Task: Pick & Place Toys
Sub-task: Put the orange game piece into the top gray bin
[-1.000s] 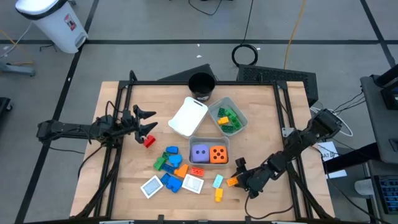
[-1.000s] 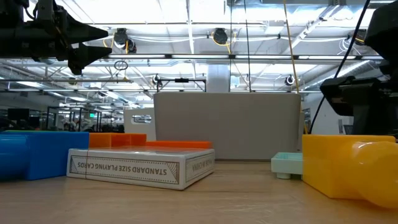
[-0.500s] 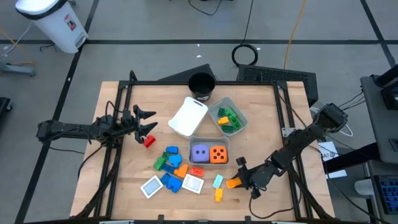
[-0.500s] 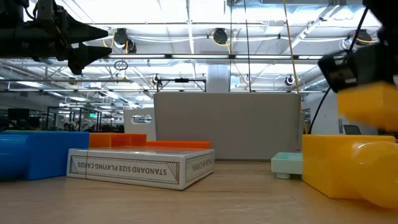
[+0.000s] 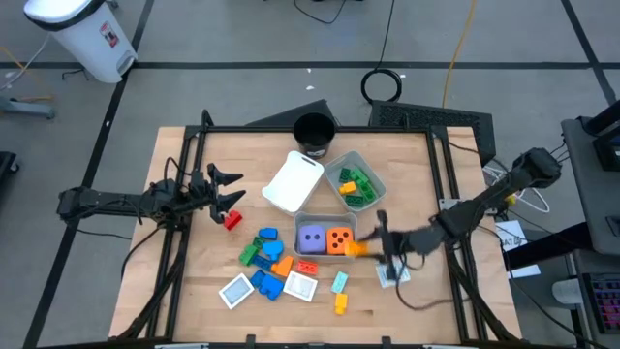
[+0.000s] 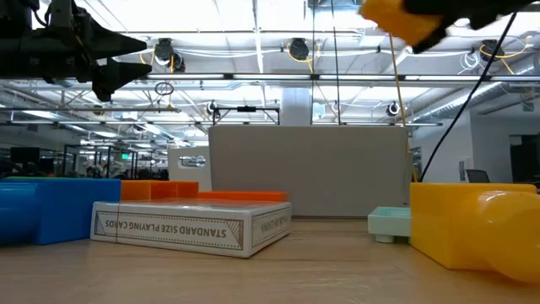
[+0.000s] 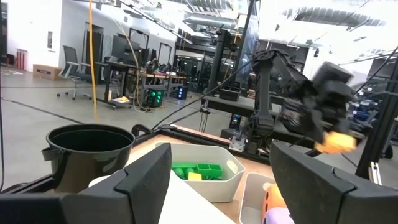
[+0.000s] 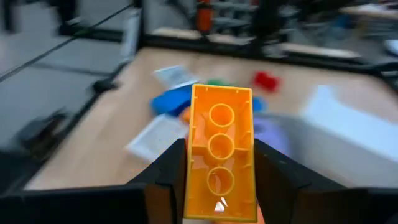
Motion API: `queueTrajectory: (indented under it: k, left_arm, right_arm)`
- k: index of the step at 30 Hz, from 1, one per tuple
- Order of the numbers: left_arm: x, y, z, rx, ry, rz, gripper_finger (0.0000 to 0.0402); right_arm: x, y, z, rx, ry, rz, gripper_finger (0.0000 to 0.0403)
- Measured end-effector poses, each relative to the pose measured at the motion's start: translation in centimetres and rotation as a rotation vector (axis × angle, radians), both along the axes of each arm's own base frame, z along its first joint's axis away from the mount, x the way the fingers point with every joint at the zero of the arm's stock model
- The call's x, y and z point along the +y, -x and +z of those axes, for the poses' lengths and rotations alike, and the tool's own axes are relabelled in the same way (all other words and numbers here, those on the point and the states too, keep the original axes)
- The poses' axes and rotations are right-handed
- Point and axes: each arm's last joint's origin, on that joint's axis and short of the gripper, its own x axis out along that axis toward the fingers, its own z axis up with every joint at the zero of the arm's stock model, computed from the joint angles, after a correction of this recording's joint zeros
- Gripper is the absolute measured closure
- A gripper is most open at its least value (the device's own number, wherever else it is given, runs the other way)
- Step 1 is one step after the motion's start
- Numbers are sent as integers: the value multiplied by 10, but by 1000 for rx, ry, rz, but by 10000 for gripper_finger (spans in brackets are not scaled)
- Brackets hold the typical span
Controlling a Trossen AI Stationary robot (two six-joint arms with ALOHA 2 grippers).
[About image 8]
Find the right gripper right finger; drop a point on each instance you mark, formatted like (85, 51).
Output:
(273, 186)

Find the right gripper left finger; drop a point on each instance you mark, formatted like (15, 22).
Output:
(168, 186)

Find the yellow-orange long brick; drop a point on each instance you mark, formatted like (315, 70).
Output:
(236, 174)

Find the white playing cards box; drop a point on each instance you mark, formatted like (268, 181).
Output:
(155, 137)
(175, 76)

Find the large blue toy block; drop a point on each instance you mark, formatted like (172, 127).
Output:
(171, 101)

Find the small red toy block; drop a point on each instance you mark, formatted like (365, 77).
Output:
(265, 81)

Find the green round-stud toy block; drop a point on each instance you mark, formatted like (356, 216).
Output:
(219, 82)

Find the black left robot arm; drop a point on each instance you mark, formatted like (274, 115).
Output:
(264, 25)

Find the grey plastic bin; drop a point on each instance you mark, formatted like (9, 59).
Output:
(298, 149)

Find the white plastic bin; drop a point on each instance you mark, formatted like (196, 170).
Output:
(348, 124)

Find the black table clamp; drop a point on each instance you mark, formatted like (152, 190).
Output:
(105, 86)
(43, 137)

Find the orange-red canister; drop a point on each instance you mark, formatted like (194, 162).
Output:
(204, 15)

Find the black aluminium table frame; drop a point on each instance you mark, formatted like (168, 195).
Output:
(186, 44)

